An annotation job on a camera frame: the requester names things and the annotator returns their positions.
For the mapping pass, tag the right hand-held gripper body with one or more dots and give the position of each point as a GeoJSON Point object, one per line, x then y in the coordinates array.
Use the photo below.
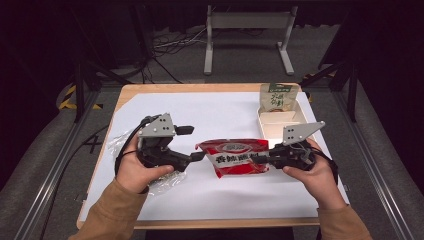
{"type": "Point", "coordinates": [300, 131]}

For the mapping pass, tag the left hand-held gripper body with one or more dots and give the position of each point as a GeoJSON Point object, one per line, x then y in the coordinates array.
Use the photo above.
{"type": "Point", "coordinates": [156, 128]}

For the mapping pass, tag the white divided plastic box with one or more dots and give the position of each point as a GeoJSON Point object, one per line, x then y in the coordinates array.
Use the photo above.
{"type": "Point", "coordinates": [275, 125]}

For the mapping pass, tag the red snack packet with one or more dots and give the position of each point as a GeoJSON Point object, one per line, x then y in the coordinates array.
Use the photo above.
{"type": "Point", "coordinates": [233, 160]}

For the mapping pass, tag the clear bag of dark snacks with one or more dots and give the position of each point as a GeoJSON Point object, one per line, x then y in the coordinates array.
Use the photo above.
{"type": "Point", "coordinates": [166, 181]}

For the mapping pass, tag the green and beige snack packet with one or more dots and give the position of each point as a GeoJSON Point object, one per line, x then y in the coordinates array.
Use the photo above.
{"type": "Point", "coordinates": [278, 98]}

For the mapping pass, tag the person's left hand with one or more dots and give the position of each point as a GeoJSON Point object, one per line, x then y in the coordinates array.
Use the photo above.
{"type": "Point", "coordinates": [131, 173]}

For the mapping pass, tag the person's right hand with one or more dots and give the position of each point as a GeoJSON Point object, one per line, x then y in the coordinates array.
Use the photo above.
{"type": "Point", "coordinates": [323, 183]}

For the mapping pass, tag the white paper sheet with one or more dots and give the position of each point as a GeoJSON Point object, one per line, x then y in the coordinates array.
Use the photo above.
{"type": "Point", "coordinates": [213, 110]}

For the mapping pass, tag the yellow and black hazard tape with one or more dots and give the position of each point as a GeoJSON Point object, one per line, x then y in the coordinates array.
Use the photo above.
{"type": "Point", "coordinates": [310, 76]}
{"type": "Point", "coordinates": [68, 100]}

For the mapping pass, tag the grey metal stand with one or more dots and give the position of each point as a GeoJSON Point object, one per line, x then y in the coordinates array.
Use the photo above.
{"type": "Point", "coordinates": [250, 20]}

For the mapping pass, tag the black metal frame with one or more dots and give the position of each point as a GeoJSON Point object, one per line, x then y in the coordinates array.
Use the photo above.
{"type": "Point", "coordinates": [351, 90]}
{"type": "Point", "coordinates": [80, 90]}

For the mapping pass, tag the aluminium rail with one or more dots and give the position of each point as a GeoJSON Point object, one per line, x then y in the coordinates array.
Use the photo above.
{"type": "Point", "coordinates": [373, 166]}
{"type": "Point", "coordinates": [56, 166]}

